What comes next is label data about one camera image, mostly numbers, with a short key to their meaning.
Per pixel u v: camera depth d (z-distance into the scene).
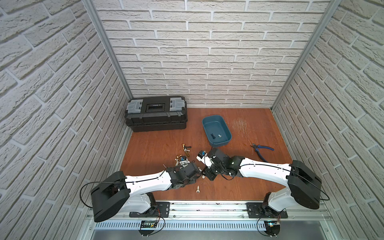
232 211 0.76
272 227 0.70
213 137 1.01
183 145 0.97
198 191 0.79
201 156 0.73
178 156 0.91
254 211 0.73
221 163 0.63
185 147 0.95
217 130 1.07
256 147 0.97
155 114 0.93
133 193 0.44
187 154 0.93
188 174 0.65
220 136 1.02
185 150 0.94
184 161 0.76
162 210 0.74
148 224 0.73
